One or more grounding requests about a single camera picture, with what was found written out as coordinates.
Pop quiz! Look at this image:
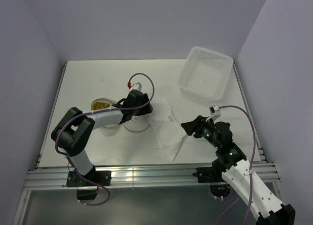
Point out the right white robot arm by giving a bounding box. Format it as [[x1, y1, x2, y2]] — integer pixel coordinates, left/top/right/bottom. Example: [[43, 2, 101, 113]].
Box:
[[181, 116, 295, 225]]

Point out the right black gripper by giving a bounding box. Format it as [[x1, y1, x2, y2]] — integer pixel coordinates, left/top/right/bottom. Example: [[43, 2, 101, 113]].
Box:
[[180, 115, 220, 149]]

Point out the white bra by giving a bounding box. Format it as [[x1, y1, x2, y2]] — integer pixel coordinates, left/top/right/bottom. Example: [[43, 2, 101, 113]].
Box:
[[148, 95, 186, 162]]

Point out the purple cable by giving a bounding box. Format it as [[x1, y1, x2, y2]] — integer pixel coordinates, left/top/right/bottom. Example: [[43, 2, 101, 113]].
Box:
[[217, 105, 258, 225], [54, 73, 155, 206]]

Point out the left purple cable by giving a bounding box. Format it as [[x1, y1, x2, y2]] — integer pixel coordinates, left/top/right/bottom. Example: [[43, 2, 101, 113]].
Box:
[[54, 73, 155, 206]]

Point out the white mesh laundry bag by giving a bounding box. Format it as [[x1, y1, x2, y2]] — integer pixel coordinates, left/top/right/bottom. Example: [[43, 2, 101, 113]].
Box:
[[91, 98, 150, 133]]

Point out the white plastic tray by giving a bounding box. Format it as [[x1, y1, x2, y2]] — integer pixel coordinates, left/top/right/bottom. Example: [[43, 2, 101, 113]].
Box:
[[178, 46, 234, 103]]

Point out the yellow bra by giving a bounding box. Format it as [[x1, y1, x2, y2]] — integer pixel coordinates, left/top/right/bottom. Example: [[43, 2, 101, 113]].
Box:
[[92, 101, 111, 111]]

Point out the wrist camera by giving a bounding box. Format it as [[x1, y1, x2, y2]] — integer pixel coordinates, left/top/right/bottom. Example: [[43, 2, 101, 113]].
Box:
[[127, 82, 142, 91], [207, 105, 221, 122]]

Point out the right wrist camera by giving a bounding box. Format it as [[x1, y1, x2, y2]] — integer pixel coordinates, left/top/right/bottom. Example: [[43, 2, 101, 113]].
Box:
[[207, 105, 221, 122]]

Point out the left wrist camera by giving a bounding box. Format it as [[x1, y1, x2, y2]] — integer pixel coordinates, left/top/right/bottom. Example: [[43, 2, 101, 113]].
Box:
[[127, 82, 142, 91]]

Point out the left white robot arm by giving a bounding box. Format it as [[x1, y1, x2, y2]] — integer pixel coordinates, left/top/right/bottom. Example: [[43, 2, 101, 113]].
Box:
[[51, 90, 153, 185]]

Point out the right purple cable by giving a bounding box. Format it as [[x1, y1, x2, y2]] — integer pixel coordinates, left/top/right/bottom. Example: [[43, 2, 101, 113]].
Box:
[[217, 105, 258, 225]]

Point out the aluminium mounting rail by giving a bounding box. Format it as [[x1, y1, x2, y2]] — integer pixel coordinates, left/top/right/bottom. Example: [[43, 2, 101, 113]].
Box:
[[24, 146, 279, 189]]

